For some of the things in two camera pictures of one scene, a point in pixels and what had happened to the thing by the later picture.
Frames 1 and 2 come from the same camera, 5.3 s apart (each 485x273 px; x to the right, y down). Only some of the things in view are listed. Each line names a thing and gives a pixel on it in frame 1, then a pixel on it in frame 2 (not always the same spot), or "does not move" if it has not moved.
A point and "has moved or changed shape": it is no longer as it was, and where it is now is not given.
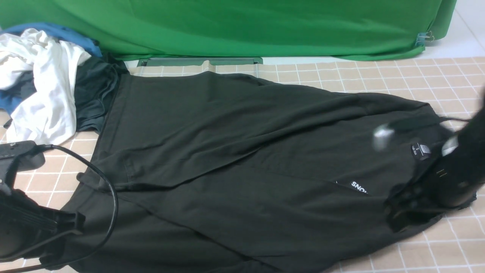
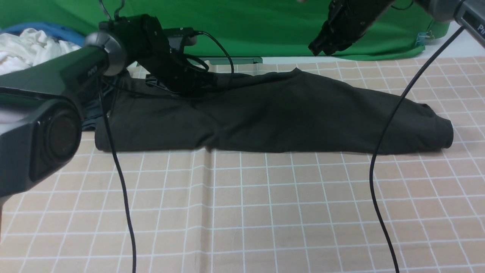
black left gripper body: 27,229 → 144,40
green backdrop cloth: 368,30 does not move
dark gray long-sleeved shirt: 208,172 has moved or changed shape
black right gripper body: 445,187 → 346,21
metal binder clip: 423,37 does not move
